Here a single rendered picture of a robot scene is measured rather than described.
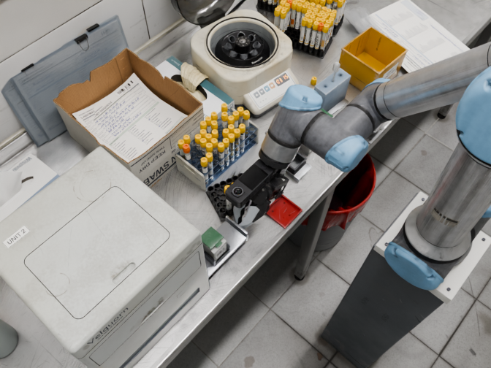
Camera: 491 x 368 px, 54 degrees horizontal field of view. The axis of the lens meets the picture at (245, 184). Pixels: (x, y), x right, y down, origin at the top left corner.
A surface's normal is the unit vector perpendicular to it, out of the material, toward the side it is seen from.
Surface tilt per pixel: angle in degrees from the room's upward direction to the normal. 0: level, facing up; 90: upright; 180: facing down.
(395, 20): 1
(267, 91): 25
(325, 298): 0
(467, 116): 83
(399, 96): 76
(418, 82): 66
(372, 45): 90
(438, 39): 0
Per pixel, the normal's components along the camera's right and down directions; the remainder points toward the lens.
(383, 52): -0.72, 0.59
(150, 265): 0.01, -0.51
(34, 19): 0.74, 0.58
